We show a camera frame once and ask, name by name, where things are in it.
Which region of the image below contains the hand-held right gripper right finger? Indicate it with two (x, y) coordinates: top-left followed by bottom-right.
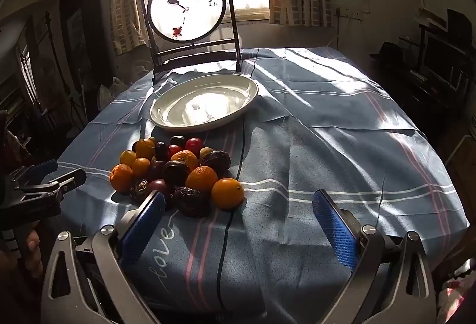
(312, 189), (437, 324)

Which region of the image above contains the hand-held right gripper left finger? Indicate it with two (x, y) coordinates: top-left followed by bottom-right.
(40, 190), (166, 324)

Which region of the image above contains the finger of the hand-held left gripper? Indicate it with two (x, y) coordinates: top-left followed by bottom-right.
(9, 159), (59, 185)
(13, 168), (87, 202)

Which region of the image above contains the dark water chestnut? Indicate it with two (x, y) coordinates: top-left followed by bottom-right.
(162, 160), (191, 187)
(129, 179), (151, 203)
(201, 150), (231, 177)
(172, 187), (212, 217)

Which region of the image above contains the purple plum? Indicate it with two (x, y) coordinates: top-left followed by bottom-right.
(151, 179), (172, 198)
(149, 156), (166, 179)

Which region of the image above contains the bumpy tangerine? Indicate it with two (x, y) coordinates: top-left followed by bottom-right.
(185, 166), (218, 192)

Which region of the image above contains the white oval plate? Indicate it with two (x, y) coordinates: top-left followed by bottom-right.
(149, 73), (259, 132)

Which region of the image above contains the person's left hand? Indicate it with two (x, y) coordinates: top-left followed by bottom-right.
(22, 227), (44, 278)

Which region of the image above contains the blue striped tablecloth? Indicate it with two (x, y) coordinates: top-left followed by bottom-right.
(41, 46), (470, 313)

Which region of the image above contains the white plastic bag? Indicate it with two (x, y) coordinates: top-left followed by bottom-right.
(97, 76), (129, 110)

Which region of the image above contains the dark wooden cabinet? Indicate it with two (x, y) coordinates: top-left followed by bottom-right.
(59, 0), (112, 86)

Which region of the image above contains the dark monitor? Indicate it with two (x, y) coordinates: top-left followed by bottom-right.
(420, 32), (470, 94)

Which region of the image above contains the round painted table screen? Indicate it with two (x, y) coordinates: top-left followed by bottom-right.
(138, 0), (242, 76)

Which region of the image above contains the wall socket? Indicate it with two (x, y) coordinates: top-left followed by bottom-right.
(336, 8), (363, 20)

